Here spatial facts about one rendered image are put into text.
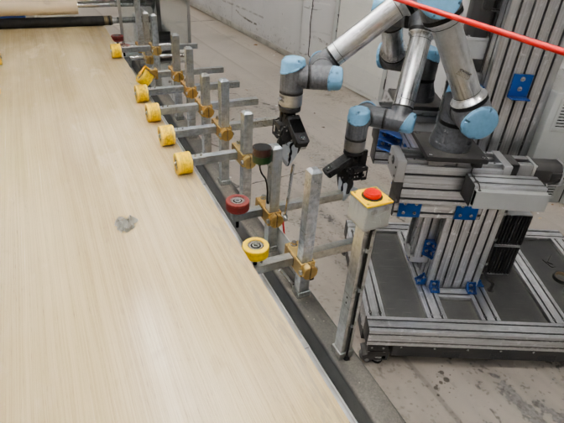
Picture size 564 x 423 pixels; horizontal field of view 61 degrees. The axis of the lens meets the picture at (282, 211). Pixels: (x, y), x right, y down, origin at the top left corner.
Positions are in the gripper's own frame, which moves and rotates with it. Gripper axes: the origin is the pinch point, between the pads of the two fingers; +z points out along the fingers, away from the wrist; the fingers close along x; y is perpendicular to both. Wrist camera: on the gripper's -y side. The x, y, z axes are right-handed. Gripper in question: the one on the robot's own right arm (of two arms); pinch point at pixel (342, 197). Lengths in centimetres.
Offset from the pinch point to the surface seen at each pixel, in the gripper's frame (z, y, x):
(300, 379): -8, -54, -72
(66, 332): -8, -99, -40
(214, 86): -12, -18, 98
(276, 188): -13.7, -30.5, -5.8
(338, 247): -0.6, -17.2, -26.6
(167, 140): -11, -54, 46
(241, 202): -8.0, -41.4, -1.7
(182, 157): -15, -54, 23
